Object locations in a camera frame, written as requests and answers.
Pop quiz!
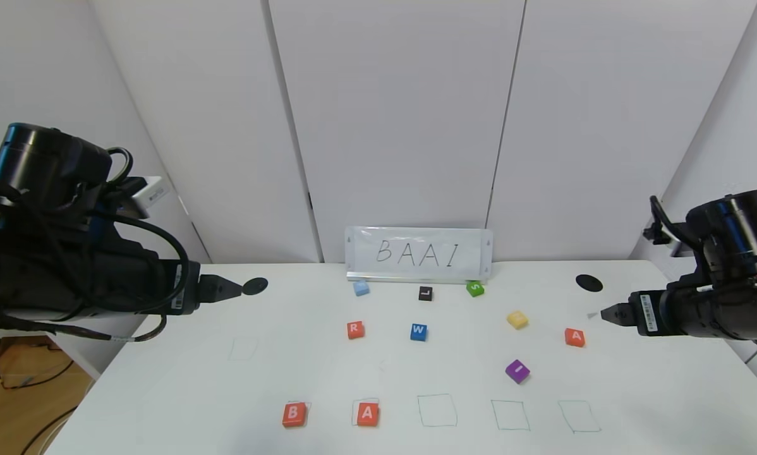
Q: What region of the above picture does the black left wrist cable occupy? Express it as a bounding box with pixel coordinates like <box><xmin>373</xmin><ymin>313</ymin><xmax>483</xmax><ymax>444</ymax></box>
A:
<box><xmin>100</xmin><ymin>147</ymin><xmax>191</xmax><ymax>343</ymax></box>

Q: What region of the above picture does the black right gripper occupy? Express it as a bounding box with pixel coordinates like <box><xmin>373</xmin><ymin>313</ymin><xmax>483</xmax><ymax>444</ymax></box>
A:
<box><xmin>600</xmin><ymin>289</ymin><xmax>712</xmax><ymax>337</ymax></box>

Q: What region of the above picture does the white BAAI sign board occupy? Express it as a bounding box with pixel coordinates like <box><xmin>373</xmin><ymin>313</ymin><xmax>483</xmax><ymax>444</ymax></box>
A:
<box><xmin>346</xmin><ymin>226</ymin><xmax>494</xmax><ymax>282</ymax></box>

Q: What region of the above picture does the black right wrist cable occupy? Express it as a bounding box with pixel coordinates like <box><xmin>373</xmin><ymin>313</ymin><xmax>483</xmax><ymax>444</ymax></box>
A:
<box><xmin>650</xmin><ymin>196</ymin><xmax>689</xmax><ymax>236</ymax></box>

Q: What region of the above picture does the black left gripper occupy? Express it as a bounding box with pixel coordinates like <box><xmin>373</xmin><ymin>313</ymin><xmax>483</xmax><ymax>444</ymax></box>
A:
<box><xmin>112</xmin><ymin>236</ymin><xmax>243</xmax><ymax>316</ymax></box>

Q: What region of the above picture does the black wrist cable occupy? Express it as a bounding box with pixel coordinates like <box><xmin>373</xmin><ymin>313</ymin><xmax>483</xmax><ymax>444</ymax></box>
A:
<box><xmin>100</xmin><ymin>147</ymin><xmax>191</xmax><ymax>343</ymax></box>
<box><xmin>650</xmin><ymin>196</ymin><xmax>689</xmax><ymax>236</ymax></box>

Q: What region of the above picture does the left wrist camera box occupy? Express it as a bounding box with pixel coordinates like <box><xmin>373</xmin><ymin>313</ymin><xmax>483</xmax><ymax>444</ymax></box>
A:
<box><xmin>129</xmin><ymin>177</ymin><xmax>167</xmax><ymax>219</ymax></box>

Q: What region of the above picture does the black floor cable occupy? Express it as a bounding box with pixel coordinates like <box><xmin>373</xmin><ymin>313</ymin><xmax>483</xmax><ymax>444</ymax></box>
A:
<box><xmin>21</xmin><ymin>404</ymin><xmax>79</xmax><ymax>455</ymax></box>
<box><xmin>0</xmin><ymin>341</ymin><xmax>76</xmax><ymax>390</ymax></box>

